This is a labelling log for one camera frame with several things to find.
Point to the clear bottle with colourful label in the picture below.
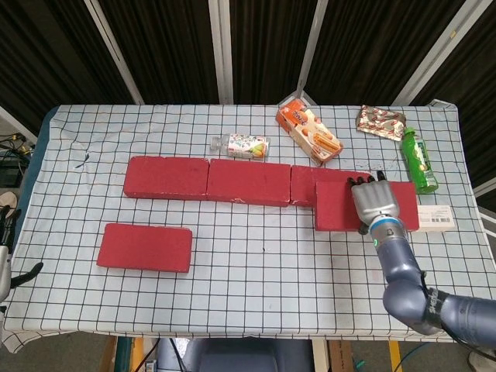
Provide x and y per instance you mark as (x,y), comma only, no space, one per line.
(248,146)

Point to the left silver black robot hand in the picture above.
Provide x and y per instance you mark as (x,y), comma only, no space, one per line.
(4,263)

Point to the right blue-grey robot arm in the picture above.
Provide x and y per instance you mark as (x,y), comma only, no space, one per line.
(403,279)

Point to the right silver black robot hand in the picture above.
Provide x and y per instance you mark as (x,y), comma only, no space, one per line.
(374,199)

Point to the green drink bottle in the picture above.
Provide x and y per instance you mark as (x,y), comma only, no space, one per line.
(420,162)

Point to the white black checkered tablecloth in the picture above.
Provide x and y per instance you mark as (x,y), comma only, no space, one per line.
(248,294)

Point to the orange snack box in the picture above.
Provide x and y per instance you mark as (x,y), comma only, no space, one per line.
(310,131)

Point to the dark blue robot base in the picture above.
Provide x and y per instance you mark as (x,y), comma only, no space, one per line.
(240,356)

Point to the silver foil snack bag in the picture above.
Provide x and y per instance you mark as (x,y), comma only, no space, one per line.
(381,123)

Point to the beige shoe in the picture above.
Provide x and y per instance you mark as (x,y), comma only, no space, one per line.
(7,199)

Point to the small white cardboard box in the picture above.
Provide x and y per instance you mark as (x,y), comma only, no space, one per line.
(436,219)

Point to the black pleated curtain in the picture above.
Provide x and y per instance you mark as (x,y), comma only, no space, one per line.
(174,46)

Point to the black equipment box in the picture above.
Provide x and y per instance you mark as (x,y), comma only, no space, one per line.
(9,170)

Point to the white metal frame post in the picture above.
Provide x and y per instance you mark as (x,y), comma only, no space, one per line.
(221,50)
(114,50)
(312,50)
(434,54)

